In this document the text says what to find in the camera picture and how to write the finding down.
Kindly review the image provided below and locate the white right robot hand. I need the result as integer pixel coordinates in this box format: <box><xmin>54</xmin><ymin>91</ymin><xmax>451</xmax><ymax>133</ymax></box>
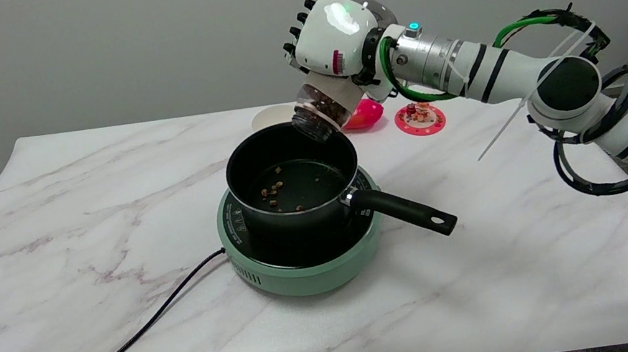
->
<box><xmin>276</xmin><ymin>0</ymin><xmax>411</xmax><ymax>117</ymax></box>

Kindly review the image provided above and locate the clear plastic bottle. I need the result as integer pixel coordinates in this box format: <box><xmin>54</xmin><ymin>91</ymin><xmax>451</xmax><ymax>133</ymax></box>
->
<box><xmin>284</xmin><ymin>68</ymin><xmax>370</xmax><ymax>147</ymax></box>

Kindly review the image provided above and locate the red mango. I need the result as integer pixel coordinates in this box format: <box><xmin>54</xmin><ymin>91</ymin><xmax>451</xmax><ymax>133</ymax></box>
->
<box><xmin>339</xmin><ymin>96</ymin><xmax>387</xmax><ymax>132</ymax></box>

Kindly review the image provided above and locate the white round lid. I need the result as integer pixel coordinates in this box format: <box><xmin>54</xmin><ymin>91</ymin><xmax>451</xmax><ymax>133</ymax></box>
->
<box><xmin>250</xmin><ymin>103</ymin><xmax>301</xmax><ymax>132</ymax></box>

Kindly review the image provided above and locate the red round coaster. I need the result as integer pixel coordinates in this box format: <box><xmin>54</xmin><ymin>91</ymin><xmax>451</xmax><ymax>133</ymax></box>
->
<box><xmin>393</xmin><ymin>99</ymin><xmax>448</xmax><ymax>141</ymax></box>

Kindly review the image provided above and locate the green induction cooker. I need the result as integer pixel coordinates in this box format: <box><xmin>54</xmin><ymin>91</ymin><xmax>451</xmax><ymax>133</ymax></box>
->
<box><xmin>211</xmin><ymin>163</ymin><xmax>395</xmax><ymax>308</ymax></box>

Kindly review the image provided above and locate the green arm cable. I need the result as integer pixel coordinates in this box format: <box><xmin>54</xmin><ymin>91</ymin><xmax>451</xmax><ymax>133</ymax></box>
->
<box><xmin>377</xmin><ymin>10</ymin><xmax>571</xmax><ymax>110</ymax></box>

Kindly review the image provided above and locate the black soup pot with handle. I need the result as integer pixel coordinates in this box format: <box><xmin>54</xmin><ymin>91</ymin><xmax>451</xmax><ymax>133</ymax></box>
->
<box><xmin>219</xmin><ymin>98</ymin><xmax>461</xmax><ymax>269</ymax></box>

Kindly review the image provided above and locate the white cable tie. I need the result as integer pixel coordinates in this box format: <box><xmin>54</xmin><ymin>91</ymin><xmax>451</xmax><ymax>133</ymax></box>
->
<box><xmin>459</xmin><ymin>21</ymin><xmax>615</xmax><ymax>162</ymax></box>

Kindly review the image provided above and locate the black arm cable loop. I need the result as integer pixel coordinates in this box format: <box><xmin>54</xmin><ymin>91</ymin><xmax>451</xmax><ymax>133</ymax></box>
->
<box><xmin>522</xmin><ymin>63</ymin><xmax>628</xmax><ymax>206</ymax></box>

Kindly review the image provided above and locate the black power cord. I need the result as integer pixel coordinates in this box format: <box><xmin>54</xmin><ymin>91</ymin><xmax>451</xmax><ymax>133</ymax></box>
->
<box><xmin>66</xmin><ymin>248</ymin><xmax>243</xmax><ymax>352</ymax></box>

